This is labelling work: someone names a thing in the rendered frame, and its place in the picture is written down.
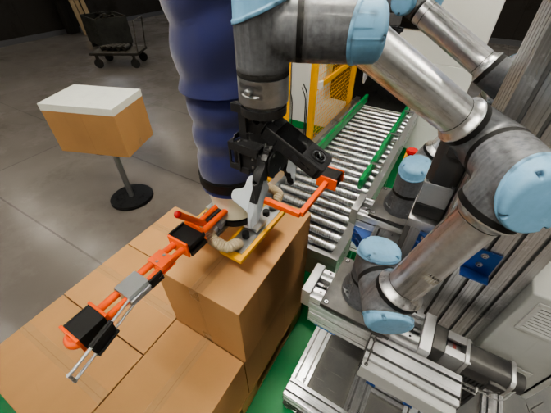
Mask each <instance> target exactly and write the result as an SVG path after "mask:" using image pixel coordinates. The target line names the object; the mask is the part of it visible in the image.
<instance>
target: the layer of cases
mask: <svg viewBox="0 0 551 413"><path fill-rule="evenodd" d="M175 211H181V212H184V213H185V214H188V215H191V216H194V217H197V216H195V215H193V214H190V213H188V212H187V211H184V210H181V209H180V208H178V207H176V206H175V207H174V208H173V209H171V210H170V211H169V212H167V213H166V214H165V215H164V216H163V217H162V218H160V219H159V220H158V221H156V222H155V223H154V224H152V225H151V226H150V227H148V228H147V229H146V230H144V231H143V232H142V233H141V234H140V235H139V236H137V237H136V238H135V239H133V240H132V241H131V242H129V243H128V244H129V245H128V244H127V245H125V246H124V247H123V248H122V249H121V250H120V251H118V252H117V253H116V254H114V255H113V256H112V257H110V258H109V259H108V260H106V261H105V262H104V263H102V264H101V265H100V266H99V267H98V268H97V269H95V270H94V271H93V272H91V273H90V274H89V275H87V276H86V277H85V278H83V279H82V280H81V281H80V282H79V283H78V284H76V285H75V286H74V287H72V288H71V289H70V290H68V291H67V292H66V293H64V295H65V296H66V297H65V296H64V295H62V296H60V297H59V298H58V299H57V300H56V301H55V302H53V303H52V304H51V305H49V306H48V307H47V308H45V309H44V310H43V311H41V312H40V313H39V314H37V315H36V316H35V317H34V318H33V319H32V320H30V321H29V322H28V323H26V324H25V325H24V326H22V327H21V328H20V329H18V330H17V331H16V332H15V333H14V334H13V335H11V336H10V337H9V338H7V339H6V340H5V341H3V342H2V343H1V344H0V394H1V395H2V397H3V398H4V399H5V400H6V401H7V402H8V403H9V405H10V406H11V407H12V408H13V409H14V410H15V411H16V413H239V410H240V408H241V407H242V405H243V404H244V402H245V400H246V398H247V397H248V395H249V393H250V392H251V390H252V388H253V386H254V384H255V383H256V382H257V379H258V377H259V376H260V374H261V372H262V371H263V369H264V367H265V366H266V363H267V362H268V361H269V359H270V357H271V355H272V353H273V351H274V350H275V349H276V347H277V345H278V343H279V341H280V340H281V338H282V336H283V335H284V333H285V331H286V330H287V328H288V326H289V324H290V322H291V321H292V319H293V318H294V316H295V314H296V312H297V310H298V309H299V307H300V306H301V293H302V288H303V281H304V272H305V267H304V268H303V270H302V272H301V274H300V275H299V277H298V278H297V280H296V282H295V283H294V286H293V287H292V288H291V289H290V291H289V293H288V295H287V297H286V298H285V300H284V301H283V303H282V304H281V306H280V308H279V310H278V311H277V312H276V314H275V316H274V318H273V320H272V321H271V323H270V324H269V326H268V327H267V329H266V331H265V333H264V334H263V335H262V338H261V339H260V341H259V342H258V344H257V346H256V347H255V349H254V350H253V353H252V354H251V356H250V357H249V358H248V360H247V362H245V361H243V360H241V359H239V358H238V357H237V356H235V355H233V354H232V353H230V352H228V351H226V350H225V349H224V348H223V347H220V346H219V345H217V344H216V343H214V342H213V341H211V340H210V339H208V338H206V337H204V336H202V335H201V334H200V333H198V332H196V331H195V330H193V329H191V328H190V327H189V326H187V325H186V324H183V323H182V322H180V321H179V320H177V318H176V316H175V312H174V311H173V309H172V307H171V304H170V302H169V299H168V297H167V295H166V292H165V290H164V288H163V286H162V282H160V283H159V284H158V285H157V286H156V287H155V288H153V289H152V290H151V291H150V292H149V293H148V294H147V295H146V296H144V297H143V298H142V299H141V300H140V301H139V302H138V303H137V304H136V305H135V306H134V307H133V309H132V310H131V311H130V313H129V314H128V315H127V316H126V317H125V319H124V320H123V321H122V323H121V324H120V326H119V327H118V328H117V329H119V330H120V332H119V333H118V334H117V336H115V338H114V339H113V340H112V342H111V343H110V345H109V346H108V347H107V349H106V350H105V352H104V353H103V354H102V355H101V356H96V357H95V358H94V359H93V361H92V362H91V363H90V365H89V366H88V368H87V369H86V370H85V372H84V373H83V374H82V375H81V376H80V378H79V379H78V382H77V383H73V382H72V381H71V380H70V379H68V378H67V377H66V375H67V374H68V373H69V372H70V371H71V370H72V368H73V367H74V366H75V364H76V363H77V362H78V361H79V359H80V358H81V357H82V356H83V355H84V354H85V352H86V351H87V350H88V349H87V350H86V351H85V352H84V351H83V350H82V349H81V348H79V349H76V350H70V349H67V348H66V347H65V346H64V344H63V338H64V336H65V334H64V333H63V332H62V331H61V330H60V329H59V328H58V327H59V326H60V325H62V326H63V325H64V324H65V323H66V322H67V321H69V320H70V319H71V318H72V317H74V316H75V315H76V314H77V313H78V312H80V311H81V310H82V309H83V308H85V307H86V306H87V305H88V302H92V303H93V304H94V305H95V306H97V305H98V304H100V303H101V302H102V301H103V300H104V299H106V298H107V297H108V296H109V295H110V294H111V293H113V292H114V291H115V289H114V287H115V286H117V285H118V284H119V283H120V282H121V281H122V280H123V279H125V278H126V277H127V276H128V275H130V274H131V273H132V272H133V271H136V272H137V271H138V270H139V269H141V268H142V267H143V266H144V265H145V264H147V263H148V258H149V257H151V256H152V255H153V254H154V253H155V252H157V251H158V250H159V249H161V250H162V249H163V248H165V247H166V246H167V245H168V244H169V243H170V242H169V239H168V237H167V235H168V234H169V233H170V232H171V231H172V230H173V229H174V228H175V227H176V226H177V225H179V224H180V223H181V222H185V220H181V219H177V218H175V217H174V212H175Z"/></svg>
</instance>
